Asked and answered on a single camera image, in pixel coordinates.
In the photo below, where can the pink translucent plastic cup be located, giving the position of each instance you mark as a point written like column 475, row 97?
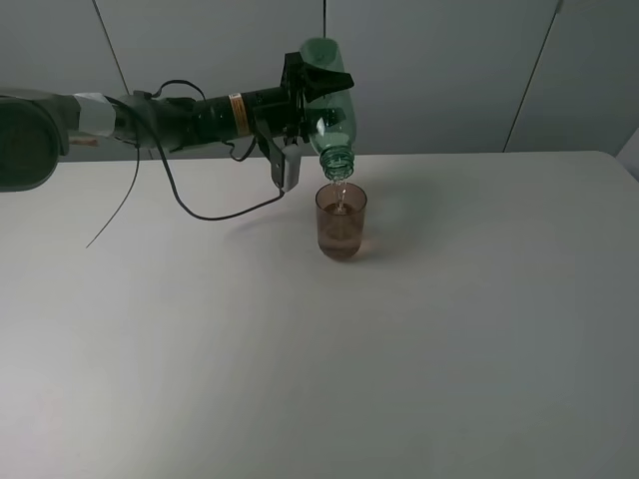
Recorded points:
column 340, row 214

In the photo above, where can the green transparent plastic bottle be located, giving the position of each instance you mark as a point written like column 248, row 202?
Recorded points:
column 334, row 145

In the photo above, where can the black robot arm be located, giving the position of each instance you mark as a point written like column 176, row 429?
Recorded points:
column 37, row 128

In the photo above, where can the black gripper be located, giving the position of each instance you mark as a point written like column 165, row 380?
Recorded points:
column 280, row 112

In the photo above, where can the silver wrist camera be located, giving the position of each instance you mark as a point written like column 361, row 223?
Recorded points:
column 285, row 161

